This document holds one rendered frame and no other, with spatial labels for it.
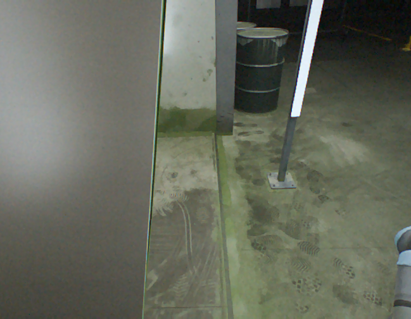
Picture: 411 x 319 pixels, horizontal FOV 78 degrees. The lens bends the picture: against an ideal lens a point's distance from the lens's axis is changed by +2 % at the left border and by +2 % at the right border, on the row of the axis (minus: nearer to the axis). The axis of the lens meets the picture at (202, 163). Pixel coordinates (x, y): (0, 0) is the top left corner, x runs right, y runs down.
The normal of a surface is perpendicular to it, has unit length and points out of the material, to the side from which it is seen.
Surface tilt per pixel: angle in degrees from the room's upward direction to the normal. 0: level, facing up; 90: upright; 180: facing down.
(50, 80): 90
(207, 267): 0
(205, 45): 90
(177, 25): 90
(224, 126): 90
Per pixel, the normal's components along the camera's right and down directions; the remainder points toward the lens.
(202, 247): -0.04, -0.81
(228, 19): 0.00, 0.58
